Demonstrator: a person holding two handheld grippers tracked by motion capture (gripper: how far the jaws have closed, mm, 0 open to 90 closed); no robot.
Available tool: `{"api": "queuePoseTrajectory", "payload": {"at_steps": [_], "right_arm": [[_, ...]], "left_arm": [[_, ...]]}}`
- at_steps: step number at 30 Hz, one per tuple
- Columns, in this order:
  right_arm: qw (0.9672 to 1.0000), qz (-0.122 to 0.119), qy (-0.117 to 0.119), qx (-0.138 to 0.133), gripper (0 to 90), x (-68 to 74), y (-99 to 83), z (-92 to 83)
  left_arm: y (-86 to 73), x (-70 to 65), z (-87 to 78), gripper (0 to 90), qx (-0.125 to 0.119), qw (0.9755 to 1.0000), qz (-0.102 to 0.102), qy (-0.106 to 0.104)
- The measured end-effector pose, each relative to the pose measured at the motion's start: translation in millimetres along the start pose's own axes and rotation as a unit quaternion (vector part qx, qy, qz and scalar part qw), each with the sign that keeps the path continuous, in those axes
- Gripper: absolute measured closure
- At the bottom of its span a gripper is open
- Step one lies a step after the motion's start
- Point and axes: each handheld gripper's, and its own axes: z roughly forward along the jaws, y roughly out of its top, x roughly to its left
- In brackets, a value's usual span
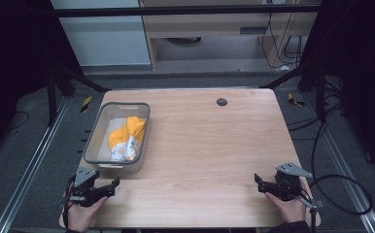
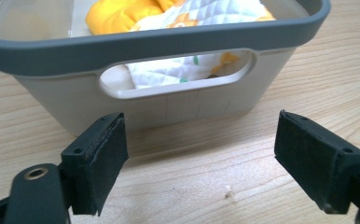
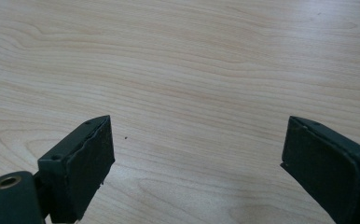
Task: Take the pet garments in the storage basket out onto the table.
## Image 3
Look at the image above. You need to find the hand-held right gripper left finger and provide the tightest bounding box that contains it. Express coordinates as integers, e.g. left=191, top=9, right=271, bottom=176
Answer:
left=34, top=115, right=116, bottom=224

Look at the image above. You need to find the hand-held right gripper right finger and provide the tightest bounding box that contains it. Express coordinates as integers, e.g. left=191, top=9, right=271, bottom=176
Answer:
left=280, top=115, right=360, bottom=224

